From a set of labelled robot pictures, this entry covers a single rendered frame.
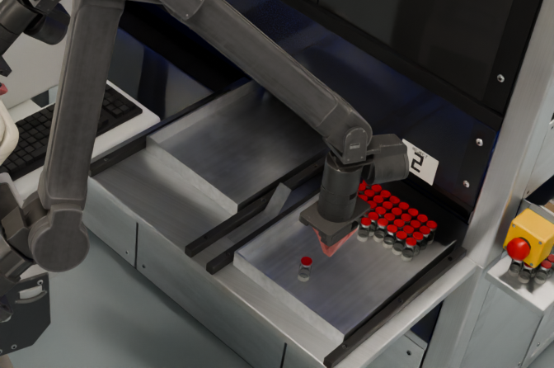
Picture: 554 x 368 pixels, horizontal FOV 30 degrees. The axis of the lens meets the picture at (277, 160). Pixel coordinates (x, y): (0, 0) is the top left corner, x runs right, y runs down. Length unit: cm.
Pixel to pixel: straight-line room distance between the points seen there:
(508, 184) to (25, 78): 107
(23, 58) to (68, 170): 93
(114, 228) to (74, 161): 157
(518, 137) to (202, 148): 67
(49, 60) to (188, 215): 56
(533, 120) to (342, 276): 45
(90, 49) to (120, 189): 75
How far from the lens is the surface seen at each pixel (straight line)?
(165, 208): 200
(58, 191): 139
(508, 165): 185
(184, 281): 279
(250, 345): 271
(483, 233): 196
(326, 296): 188
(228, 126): 219
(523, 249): 188
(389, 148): 155
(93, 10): 129
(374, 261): 196
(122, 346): 290
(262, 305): 185
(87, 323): 295
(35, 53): 231
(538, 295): 200
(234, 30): 136
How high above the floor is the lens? 227
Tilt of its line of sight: 41 degrees down
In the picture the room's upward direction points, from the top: 9 degrees clockwise
